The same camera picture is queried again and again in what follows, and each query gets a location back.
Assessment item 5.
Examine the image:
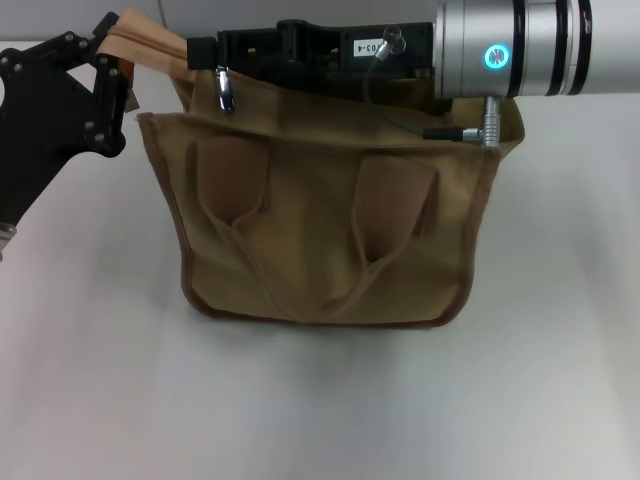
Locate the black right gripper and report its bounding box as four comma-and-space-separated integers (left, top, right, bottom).
185, 18, 438, 97

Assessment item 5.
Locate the silver metal zipper pull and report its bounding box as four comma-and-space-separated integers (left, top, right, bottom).
214, 64, 237, 115

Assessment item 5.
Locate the khaki canvas food bag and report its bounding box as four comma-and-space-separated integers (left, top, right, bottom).
97, 7, 526, 332

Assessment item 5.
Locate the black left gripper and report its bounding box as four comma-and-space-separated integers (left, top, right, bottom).
0, 11, 136, 225

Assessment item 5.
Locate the right gripper cable with connector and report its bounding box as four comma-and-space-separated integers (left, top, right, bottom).
362, 24, 504, 150

